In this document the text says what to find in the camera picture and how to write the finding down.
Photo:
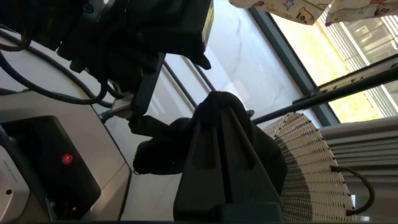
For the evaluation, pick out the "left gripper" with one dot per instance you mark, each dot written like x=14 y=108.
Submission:
x=174 y=28

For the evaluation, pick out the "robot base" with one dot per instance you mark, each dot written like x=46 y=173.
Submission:
x=77 y=130

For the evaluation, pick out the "beige curtain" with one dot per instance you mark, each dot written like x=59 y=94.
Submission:
x=367 y=146

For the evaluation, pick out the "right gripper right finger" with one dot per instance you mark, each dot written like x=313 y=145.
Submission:
x=252 y=189

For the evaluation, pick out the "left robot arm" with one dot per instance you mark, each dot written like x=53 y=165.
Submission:
x=31 y=18

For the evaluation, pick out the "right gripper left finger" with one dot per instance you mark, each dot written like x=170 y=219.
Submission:
x=199 y=193

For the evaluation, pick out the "white laundry basket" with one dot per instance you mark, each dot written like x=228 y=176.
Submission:
x=304 y=174

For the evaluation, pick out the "black clothes rack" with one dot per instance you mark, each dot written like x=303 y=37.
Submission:
x=342 y=91

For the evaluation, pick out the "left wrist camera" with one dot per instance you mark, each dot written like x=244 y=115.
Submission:
x=102 y=46

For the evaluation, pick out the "black garment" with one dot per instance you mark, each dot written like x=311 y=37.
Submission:
x=161 y=155

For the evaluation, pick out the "cream printed garment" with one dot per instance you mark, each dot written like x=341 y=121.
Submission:
x=295 y=9

